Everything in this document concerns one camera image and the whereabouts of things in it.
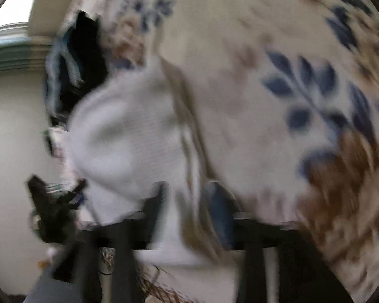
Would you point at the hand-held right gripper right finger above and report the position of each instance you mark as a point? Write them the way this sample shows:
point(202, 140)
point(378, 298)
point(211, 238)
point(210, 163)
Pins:
point(219, 208)

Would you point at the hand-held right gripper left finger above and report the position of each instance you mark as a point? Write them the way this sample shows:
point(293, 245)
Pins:
point(154, 205)

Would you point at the floral printed blanket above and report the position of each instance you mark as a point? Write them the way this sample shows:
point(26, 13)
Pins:
point(255, 101)

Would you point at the dark striped folded clothes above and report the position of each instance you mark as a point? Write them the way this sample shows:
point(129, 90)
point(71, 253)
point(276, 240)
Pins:
point(79, 69)

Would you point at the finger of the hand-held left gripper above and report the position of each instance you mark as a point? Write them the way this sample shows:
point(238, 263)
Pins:
point(50, 208)

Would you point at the white knit garment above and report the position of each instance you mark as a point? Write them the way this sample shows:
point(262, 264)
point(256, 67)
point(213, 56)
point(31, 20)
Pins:
point(129, 139)

